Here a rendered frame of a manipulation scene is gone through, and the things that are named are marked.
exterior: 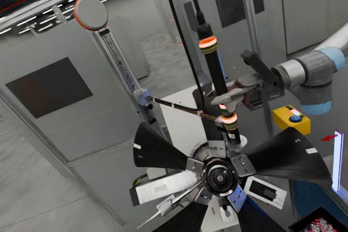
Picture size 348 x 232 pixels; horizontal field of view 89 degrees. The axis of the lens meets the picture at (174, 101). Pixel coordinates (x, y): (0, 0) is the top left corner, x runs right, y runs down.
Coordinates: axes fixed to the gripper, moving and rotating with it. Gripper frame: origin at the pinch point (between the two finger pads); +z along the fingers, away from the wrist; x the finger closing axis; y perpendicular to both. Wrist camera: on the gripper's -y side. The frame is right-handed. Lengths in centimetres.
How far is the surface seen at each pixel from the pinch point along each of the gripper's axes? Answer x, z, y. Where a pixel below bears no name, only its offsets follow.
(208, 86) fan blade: 21.0, -2.3, 6.8
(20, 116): 70, 124, -1
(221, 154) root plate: 2.4, 2.7, 25.7
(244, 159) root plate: 2.2, -4.8, 31.8
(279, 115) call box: 31, -35, 43
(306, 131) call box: 21, -42, 49
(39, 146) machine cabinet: 175, 242, 75
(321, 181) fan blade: -10.8, -23.3, 37.0
